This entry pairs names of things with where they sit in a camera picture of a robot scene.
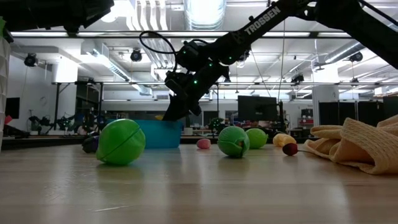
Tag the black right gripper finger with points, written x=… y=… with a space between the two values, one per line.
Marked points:
x=175 y=112

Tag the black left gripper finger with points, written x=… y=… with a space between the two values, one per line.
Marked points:
x=98 y=7

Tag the smooth green toy ball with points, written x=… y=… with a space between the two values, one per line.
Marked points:
x=120 y=141

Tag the green ribbed toy corn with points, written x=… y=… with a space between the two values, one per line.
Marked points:
x=233 y=141

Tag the green textured toy ball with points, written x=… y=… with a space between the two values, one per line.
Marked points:
x=258 y=138

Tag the purple toy eggplant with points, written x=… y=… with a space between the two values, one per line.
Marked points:
x=90 y=144

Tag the yellow toy banana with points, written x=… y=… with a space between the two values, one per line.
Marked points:
x=284 y=140

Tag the dark red toy cherry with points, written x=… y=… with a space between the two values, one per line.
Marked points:
x=290 y=149

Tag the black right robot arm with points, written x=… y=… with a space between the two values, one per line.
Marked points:
x=264 y=20

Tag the black background robot arm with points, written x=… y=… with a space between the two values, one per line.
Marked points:
x=62 y=123

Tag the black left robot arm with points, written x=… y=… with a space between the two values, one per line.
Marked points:
x=31 y=15

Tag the blue plastic tupperware container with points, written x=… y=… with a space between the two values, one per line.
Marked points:
x=161 y=133

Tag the black overhead crossbeam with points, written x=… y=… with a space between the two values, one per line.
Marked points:
x=124 y=34

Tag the black ceiling spot lamp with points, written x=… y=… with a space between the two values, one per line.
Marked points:
x=297 y=78
x=136 y=55
x=245 y=56
x=356 y=57
x=30 y=59

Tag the black monitor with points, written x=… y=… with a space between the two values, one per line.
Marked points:
x=257 y=108

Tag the green potted plant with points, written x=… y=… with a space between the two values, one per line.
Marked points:
x=1 y=26

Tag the white column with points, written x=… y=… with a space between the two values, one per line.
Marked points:
x=325 y=96

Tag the black room divider panels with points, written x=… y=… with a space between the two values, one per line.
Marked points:
x=357 y=109

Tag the yellow cloth towel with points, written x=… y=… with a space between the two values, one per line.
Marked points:
x=357 y=146

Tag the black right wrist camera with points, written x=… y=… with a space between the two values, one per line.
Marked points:
x=174 y=81

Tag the black background rig frame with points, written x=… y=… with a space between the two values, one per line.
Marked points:
x=77 y=83

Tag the silver ceiling duct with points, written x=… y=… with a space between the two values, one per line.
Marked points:
x=203 y=14

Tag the dark wall screen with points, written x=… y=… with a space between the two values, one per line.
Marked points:
x=12 y=108

